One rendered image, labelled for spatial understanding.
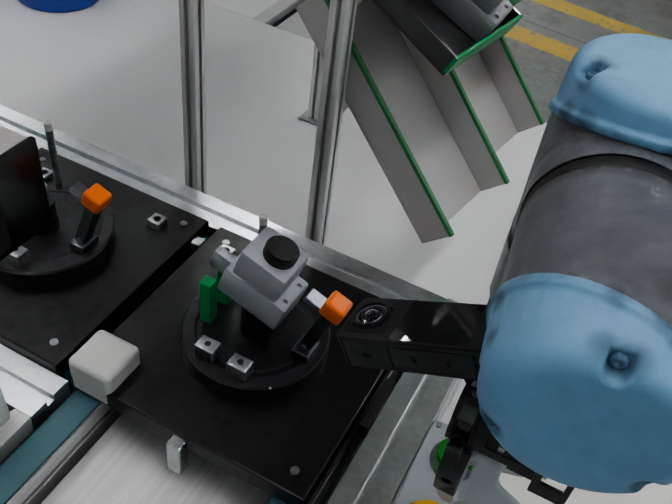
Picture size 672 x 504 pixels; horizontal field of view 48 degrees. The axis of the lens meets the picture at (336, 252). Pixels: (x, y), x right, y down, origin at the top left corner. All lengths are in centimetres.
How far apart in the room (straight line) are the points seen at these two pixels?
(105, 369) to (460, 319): 34
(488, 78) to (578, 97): 69
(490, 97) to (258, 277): 49
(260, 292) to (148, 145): 55
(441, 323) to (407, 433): 24
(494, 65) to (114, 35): 71
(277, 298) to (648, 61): 39
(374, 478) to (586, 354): 46
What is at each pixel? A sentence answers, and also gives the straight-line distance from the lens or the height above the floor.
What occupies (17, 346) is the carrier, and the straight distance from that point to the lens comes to 75.
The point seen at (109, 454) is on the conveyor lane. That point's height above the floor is 92.
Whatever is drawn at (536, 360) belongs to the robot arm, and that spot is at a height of 136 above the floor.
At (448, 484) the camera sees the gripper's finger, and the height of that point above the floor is 110.
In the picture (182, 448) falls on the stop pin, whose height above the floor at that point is 96.
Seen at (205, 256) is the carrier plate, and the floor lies 97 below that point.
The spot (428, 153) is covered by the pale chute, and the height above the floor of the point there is 104.
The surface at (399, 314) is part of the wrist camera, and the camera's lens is 49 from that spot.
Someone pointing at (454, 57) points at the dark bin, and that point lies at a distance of 70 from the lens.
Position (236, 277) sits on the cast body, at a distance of 65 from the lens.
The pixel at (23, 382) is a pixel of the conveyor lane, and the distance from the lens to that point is 74.
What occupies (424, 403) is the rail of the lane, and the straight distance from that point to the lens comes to 72.
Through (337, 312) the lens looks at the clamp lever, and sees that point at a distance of 63.
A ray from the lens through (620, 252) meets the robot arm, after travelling 27.
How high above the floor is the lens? 153
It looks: 43 degrees down
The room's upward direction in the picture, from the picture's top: 8 degrees clockwise
